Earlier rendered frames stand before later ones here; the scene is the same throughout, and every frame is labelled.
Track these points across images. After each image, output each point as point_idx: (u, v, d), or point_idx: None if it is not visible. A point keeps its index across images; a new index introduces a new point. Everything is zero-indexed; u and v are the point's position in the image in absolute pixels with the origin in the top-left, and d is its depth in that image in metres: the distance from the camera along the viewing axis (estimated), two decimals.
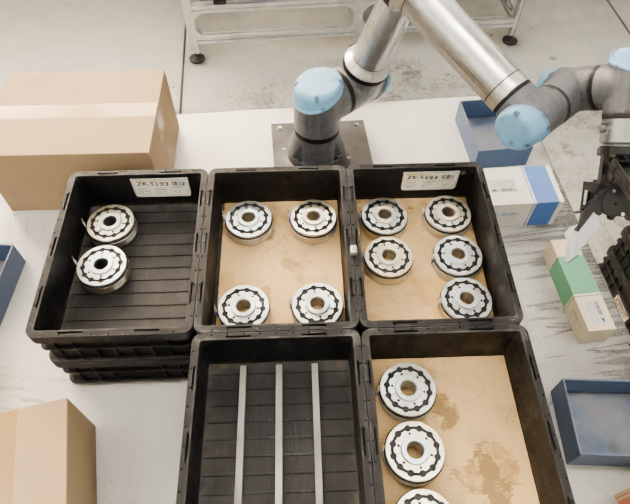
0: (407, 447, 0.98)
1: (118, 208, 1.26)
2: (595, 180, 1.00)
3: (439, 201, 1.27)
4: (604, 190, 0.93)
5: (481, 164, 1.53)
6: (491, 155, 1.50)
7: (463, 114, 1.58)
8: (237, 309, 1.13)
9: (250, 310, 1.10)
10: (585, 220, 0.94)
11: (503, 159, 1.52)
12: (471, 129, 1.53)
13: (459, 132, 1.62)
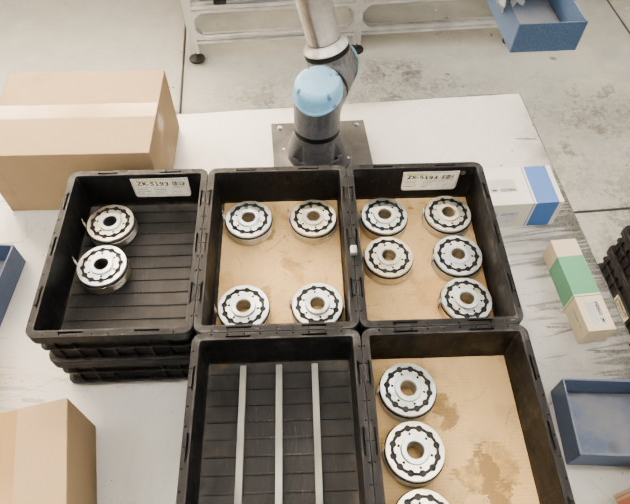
0: (407, 447, 0.98)
1: (118, 208, 1.26)
2: None
3: (439, 201, 1.27)
4: None
5: (520, 45, 1.23)
6: (534, 31, 1.20)
7: None
8: (237, 309, 1.13)
9: (250, 310, 1.10)
10: None
11: (548, 39, 1.22)
12: (509, 2, 1.23)
13: (492, 14, 1.32)
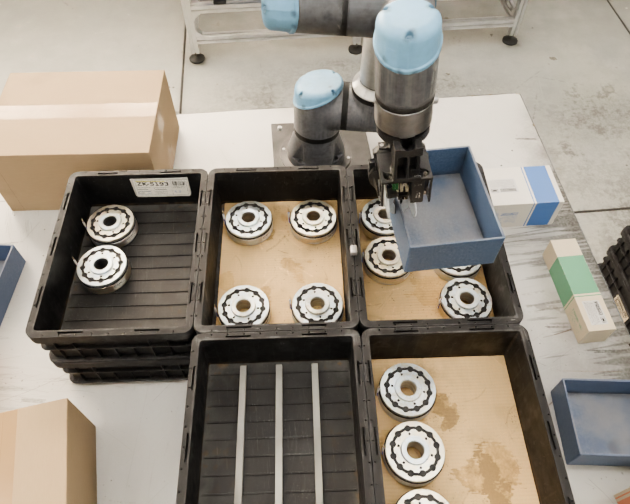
0: (407, 447, 0.98)
1: (118, 208, 1.26)
2: (418, 176, 0.77)
3: None
4: (421, 142, 0.82)
5: (417, 265, 0.90)
6: (433, 252, 0.87)
7: None
8: (237, 309, 1.13)
9: (250, 310, 1.10)
10: None
11: (454, 257, 0.89)
12: (399, 206, 0.90)
13: None
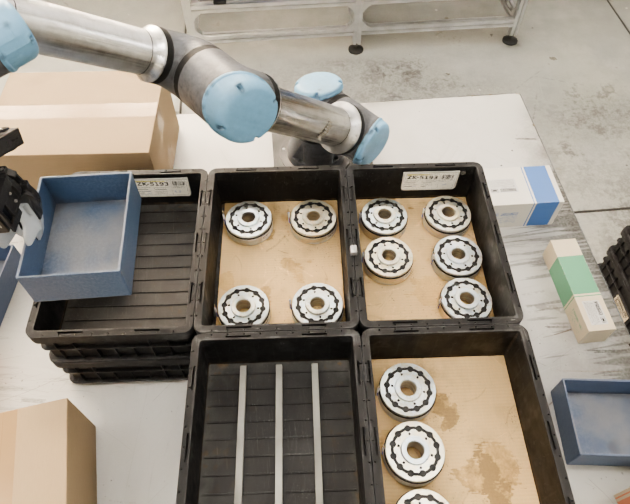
0: (407, 447, 0.98)
1: None
2: None
3: (439, 201, 1.27)
4: (12, 170, 0.79)
5: (42, 295, 0.87)
6: (47, 283, 0.84)
7: None
8: (237, 309, 1.13)
9: (250, 310, 1.10)
10: (36, 202, 0.85)
11: (79, 289, 0.86)
12: None
13: (49, 228, 0.96)
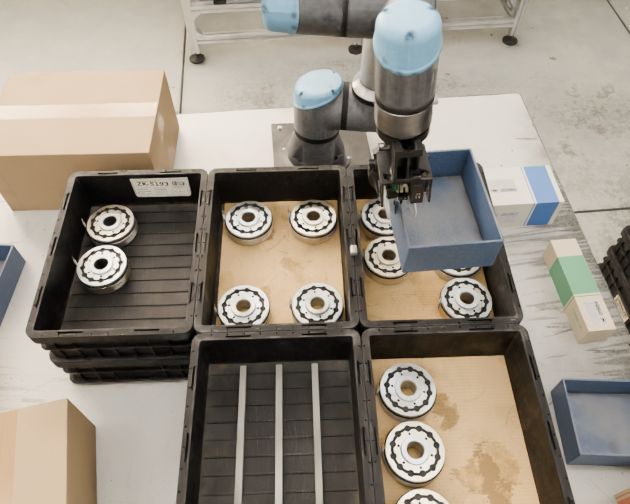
0: (407, 447, 0.98)
1: (118, 208, 1.26)
2: (418, 177, 0.77)
3: None
4: (421, 143, 0.82)
5: (415, 266, 0.90)
6: (432, 253, 0.87)
7: None
8: (237, 309, 1.13)
9: (250, 310, 1.10)
10: None
11: (453, 259, 0.89)
12: (399, 207, 0.90)
13: None
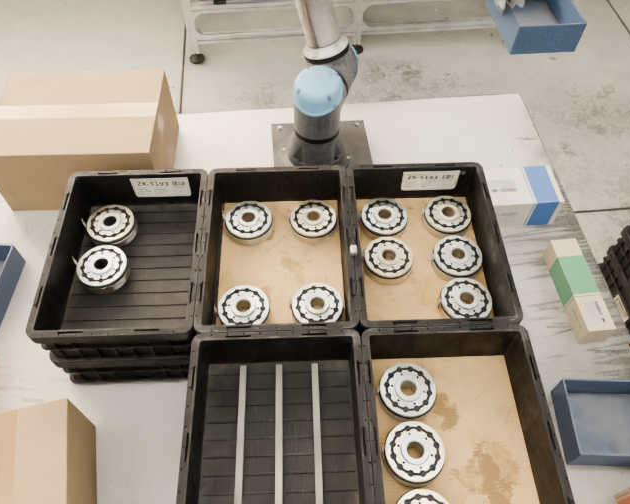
0: (407, 447, 0.98)
1: (118, 208, 1.26)
2: None
3: (439, 201, 1.27)
4: None
5: (520, 47, 1.23)
6: (534, 33, 1.21)
7: None
8: (237, 309, 1.13)
9: (250, 310, 1.10)
10: None
11: (548, 42, 1.23)
12: (508, 4, 1.23)
13: (491, 16, 1.32)
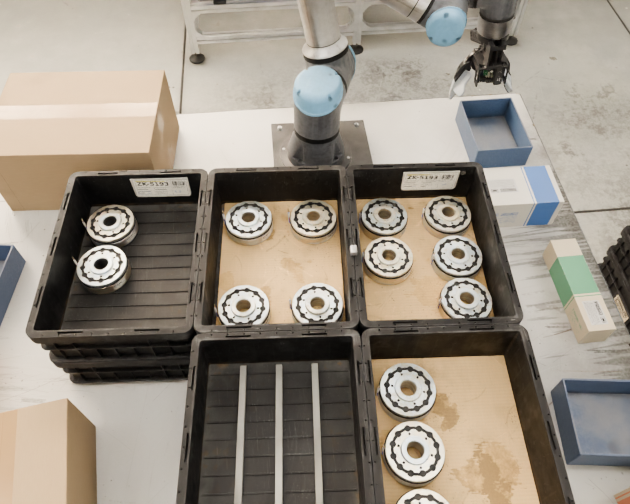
0: (407, 447, 0.98)
1: (118, 208, 1.26)
2: (500, 65, 1.30)
3: (439, 201, 1.27)
4: None
5: (480, 164, 1.53)
6: (491, 155, 1.50)
7: (463, 114, 1.58)
8: (237, 309, 1.13)
9: (250, 310, 1.10)
10: None
11: (502, 159, 1.52)
12: (470, 129, 1.53)
13: (459, 132, 1.62)
